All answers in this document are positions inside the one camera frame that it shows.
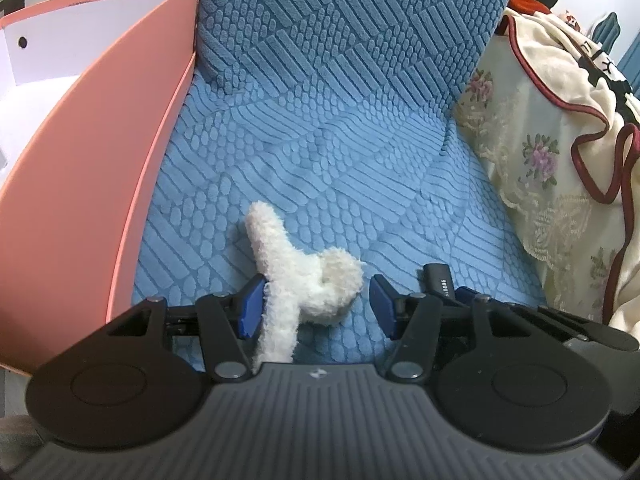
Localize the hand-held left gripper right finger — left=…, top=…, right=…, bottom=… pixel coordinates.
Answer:
left=369, top=275, right=501, bottom=380

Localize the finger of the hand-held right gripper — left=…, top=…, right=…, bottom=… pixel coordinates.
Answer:
left=456, top=286, right=640, bottom=352

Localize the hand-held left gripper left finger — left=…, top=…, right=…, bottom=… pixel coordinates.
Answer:
left=107, top=276, right=266, bottom=382

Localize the black rectangular stick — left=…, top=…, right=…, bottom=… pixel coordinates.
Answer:
left=420, top=263, right=457, bottom=308

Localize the white fluffy plush toy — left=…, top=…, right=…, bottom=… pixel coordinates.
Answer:
left=244, top=201, right=365, bottom=363

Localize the pink cardboard box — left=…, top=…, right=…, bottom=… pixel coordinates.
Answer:
left=0, top=0, right=201, bottom=376

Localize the floral lace bed sheet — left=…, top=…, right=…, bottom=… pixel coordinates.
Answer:
left=452, top=35, right=631, bottom=331

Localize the blue textured cushion mat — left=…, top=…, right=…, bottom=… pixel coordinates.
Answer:
left=132, top=0, right=548, bottom=366

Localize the red white black blanket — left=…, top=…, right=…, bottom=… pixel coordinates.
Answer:
left=502, top=0, right=640, bottom=341

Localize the teal ornament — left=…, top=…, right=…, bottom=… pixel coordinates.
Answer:
left=592, top=12, right=640, bottom=91

